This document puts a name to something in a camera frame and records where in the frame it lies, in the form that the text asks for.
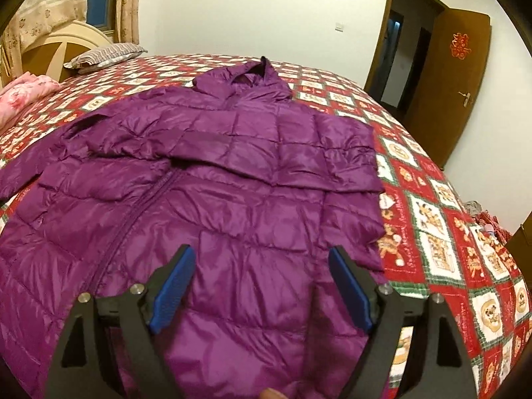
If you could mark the cream wooden headboard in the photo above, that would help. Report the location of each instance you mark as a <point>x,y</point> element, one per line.
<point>62,45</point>

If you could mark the striped pillow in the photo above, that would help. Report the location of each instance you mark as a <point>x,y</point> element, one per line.
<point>104,55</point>

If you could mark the pink floral quilt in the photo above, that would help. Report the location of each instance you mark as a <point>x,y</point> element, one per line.
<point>25,91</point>

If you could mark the brown wooden furniture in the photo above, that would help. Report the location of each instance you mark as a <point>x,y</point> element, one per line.
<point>521,253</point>

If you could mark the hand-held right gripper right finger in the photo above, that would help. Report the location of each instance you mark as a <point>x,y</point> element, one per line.
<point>350,287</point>

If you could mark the brown wooden door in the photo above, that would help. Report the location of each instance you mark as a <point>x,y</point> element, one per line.
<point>444,104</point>

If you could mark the red door decoration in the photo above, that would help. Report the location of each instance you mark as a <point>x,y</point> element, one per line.
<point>459,45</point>

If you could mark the red patterned cloth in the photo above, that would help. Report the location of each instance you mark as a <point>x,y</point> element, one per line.
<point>492,226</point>

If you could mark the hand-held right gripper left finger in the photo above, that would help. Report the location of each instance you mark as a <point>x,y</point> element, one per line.
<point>172,287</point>

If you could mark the grey cloth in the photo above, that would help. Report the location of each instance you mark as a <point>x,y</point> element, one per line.
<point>472,208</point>

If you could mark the purple down jacket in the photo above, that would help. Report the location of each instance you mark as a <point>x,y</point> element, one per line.
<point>249,174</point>

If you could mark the red printed bear blanket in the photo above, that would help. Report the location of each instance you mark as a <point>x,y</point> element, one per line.
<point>436,224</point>

